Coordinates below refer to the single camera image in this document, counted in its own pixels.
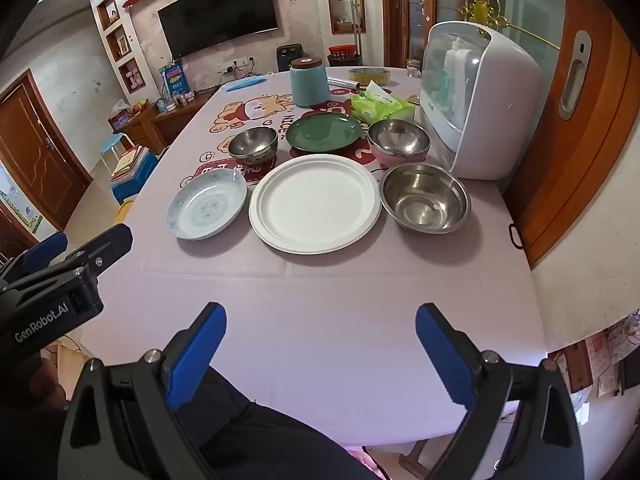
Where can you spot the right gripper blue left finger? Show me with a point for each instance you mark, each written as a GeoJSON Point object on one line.
{"type": "Point", "coordinates": [188, 354]}

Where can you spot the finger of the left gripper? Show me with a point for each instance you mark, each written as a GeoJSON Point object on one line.
{"type": "Point", "coordinates": [104, 250]}
{"type": "Point", "coordinates": [41, 255]}

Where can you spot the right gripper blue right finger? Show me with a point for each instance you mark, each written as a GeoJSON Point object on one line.
{"type": "Point", "coordinates": [458, 363]}

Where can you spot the blue patterned porcelain plate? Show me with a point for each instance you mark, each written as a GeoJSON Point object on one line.
{"type": "Point", "coordinates": [207, 205]}

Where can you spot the large steel bowl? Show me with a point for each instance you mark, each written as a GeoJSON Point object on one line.
{"type": "Point", "coordinates": [424, 198]}

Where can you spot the small steel bowl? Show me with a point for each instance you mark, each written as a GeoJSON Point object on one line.
{"type": "Point", "coordinates": [254, 146]}

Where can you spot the white paper plate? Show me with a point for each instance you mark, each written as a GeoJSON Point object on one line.
{"type": "Point", "coordinates": [314, 205]}

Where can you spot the pink steel bowl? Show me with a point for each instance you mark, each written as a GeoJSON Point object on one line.
{"type": "Point", "coordinates": [395, 141]}

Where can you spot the green ceramic plate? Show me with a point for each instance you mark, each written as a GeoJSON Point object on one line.
{"type": "Point", "coordinates": [323, 132]}

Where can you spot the brown wooden door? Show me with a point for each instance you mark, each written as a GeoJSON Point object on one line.
{"type": "Point", "coordinates": [36, 154]}

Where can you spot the blue stool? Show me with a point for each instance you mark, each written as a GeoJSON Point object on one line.
{"type": "Point", "coordinates": [113, 149]}

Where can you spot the wooden tv cabinet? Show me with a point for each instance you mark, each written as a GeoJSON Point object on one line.
{"type": "Point", "coordinates": [153, 129]}

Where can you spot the pink printed tablecloth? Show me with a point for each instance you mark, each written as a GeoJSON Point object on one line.
{"type": "Point", "coordinates": [327, 339]}

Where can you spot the blue pencil case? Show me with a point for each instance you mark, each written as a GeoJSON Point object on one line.
{"type": "Point", "coordinates": [246, 82]}

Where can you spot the white bottle sterilizer appliance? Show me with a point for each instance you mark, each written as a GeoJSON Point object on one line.
{"type": "Point", "coordinates": [478, 98]}

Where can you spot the green tissue pack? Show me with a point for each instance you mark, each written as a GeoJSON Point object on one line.
{"type": "Point", "coordinates": [374, 104]}

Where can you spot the teal canister brown lid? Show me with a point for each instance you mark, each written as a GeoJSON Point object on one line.
{"type": "Point", "coordinates": [309, 82]}

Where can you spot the black small heater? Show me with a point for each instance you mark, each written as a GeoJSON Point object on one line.
{"type": "Point", "coordinates": [287, 54]}

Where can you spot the yellow sponge pack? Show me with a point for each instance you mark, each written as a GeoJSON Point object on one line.
{"type": "Point", "coordinates": [365, 75]}

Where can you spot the plastic wrap roll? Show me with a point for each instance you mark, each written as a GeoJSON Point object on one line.
{"type": "Point", "coordinates": [343, 83]}

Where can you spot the glass cup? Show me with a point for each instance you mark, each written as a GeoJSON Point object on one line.
{"type": "Point", "coordinates": [413, 68]}

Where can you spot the black wall television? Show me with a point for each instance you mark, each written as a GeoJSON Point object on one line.
{"type": "Point", "coordinates": [193, 25]}

